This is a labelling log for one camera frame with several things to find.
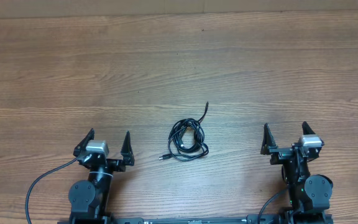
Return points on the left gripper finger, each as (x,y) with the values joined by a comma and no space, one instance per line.
(127,152)
(81,146)

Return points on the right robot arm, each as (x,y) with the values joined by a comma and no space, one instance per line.
(309,194)

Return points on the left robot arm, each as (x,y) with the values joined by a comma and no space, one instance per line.
(89,198)

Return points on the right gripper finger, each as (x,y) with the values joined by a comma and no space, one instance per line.
(307,130)
(268,142)

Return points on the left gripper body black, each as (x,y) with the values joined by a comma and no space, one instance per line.
(112,165)

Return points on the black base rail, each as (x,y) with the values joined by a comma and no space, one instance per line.
(250,219)

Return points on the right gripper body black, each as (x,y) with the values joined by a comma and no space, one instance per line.
(281,154)

